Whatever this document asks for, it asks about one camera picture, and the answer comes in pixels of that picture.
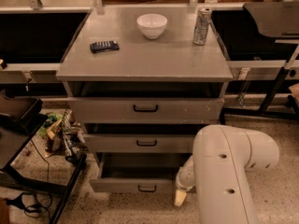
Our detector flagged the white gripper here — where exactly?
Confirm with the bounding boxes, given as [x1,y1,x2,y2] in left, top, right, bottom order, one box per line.
[174,156,195,207]

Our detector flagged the grey bottom drawer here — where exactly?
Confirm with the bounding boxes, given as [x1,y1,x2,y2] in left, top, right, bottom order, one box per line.
[90,153,191,193]

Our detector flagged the grey drawer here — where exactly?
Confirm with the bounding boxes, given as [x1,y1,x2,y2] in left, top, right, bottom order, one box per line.
[84,134,194,153]
[90,153,191,193]
[68,97,224,124]

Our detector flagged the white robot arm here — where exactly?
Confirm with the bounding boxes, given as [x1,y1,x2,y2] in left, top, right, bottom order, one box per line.
[174,125,279,224]

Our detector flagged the grey middle drawer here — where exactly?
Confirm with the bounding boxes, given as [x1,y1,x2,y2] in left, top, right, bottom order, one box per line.
[84,134,194,153]

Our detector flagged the grey drawer cabinet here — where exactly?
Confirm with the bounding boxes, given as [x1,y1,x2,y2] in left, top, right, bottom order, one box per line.
[56,5,235,194]

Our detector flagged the grey top drawer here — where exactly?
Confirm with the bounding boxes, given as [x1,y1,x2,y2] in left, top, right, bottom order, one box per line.
[68,97,224,124]

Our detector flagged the pile of snack bags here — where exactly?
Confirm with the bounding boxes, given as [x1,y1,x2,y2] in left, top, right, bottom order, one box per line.
[38,109,88,165]

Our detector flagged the black desk right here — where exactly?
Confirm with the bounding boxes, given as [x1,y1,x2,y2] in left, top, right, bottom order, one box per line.
[212,2,299,120]

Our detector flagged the black chip bag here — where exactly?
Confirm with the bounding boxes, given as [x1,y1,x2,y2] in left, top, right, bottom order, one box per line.
[90,40,120,53]

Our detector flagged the silver drink can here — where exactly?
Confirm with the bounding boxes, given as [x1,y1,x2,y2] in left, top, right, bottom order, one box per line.
[193,7,212,46]

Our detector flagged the white ceramic bowl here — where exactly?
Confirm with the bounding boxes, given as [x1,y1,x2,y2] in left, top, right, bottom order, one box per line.
[136,14,168,39]

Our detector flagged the black side table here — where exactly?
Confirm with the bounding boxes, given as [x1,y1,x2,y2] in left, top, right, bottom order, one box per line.
[0,114,87,224]

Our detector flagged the black tray on table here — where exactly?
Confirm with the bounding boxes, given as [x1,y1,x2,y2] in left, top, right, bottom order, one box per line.
[0,90,42,126]

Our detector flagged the black cable on floor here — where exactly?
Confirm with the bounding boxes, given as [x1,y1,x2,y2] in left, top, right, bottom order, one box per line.
[4,137,54,220]

